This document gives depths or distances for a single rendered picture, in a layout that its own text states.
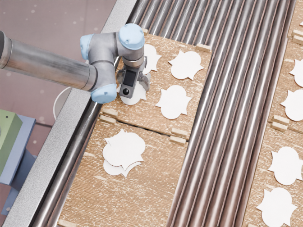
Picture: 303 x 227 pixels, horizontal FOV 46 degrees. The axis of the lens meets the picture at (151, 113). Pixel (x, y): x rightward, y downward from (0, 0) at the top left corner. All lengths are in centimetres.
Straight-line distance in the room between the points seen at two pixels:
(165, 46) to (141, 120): 34
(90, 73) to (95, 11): 187
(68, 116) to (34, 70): 51
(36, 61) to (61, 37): 183
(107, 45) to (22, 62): 29
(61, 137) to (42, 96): 117
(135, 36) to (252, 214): 71
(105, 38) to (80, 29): 167
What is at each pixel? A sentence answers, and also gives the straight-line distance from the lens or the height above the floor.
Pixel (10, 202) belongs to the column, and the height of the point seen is 1.
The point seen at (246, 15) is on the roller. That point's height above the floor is 92.
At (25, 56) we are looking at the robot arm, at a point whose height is 145.
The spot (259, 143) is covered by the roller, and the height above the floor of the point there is 92.
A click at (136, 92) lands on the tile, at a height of 96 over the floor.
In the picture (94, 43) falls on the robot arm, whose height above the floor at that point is 129.
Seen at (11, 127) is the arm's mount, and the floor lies 95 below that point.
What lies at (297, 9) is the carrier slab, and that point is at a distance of 178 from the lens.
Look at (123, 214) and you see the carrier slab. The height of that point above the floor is 94.
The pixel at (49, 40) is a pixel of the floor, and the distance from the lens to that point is 275.
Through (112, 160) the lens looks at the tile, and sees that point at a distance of 127.
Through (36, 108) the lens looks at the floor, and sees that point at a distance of 250.
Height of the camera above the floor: 219
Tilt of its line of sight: 66 degrees down
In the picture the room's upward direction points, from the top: 5 degrees clockwise
